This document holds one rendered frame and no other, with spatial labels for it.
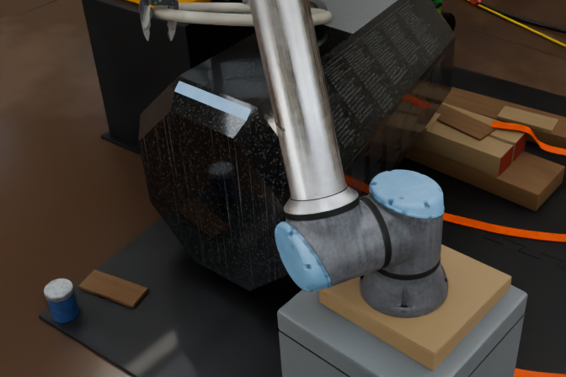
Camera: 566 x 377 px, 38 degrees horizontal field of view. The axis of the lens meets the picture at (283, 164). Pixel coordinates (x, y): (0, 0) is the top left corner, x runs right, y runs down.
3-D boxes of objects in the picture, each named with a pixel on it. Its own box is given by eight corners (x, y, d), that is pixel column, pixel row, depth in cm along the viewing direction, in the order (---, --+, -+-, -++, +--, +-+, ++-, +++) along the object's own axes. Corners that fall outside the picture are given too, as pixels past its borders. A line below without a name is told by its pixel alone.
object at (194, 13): (187, 9, 255) (187, -1, 254) (344, 18, 244) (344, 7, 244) (122, 20, 208) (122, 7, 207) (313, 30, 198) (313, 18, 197)
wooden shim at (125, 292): (78, 289, 310) (77, 285, 309) (94, 272, 317) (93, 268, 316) (133, 308, 300) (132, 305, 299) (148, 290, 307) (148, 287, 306)
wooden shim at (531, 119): (496, 119, 374) (497, 115, 373) (504, 108, 381) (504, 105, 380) (551, 133, 363) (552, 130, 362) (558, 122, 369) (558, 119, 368)
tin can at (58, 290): (55, 326, 295) (46, 301, 287) (49, 309, 302) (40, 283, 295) (82, 317, 298) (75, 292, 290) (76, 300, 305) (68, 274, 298)
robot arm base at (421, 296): (466, 289, 178) (469, 253, 173) (403, 331, 168) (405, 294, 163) (402, 249, 191) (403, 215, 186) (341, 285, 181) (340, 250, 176)
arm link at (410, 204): (456, 261, 171) (461, 191, 162) (384, 287, 165) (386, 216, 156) (415, 222, 183) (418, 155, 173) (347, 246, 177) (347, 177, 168)
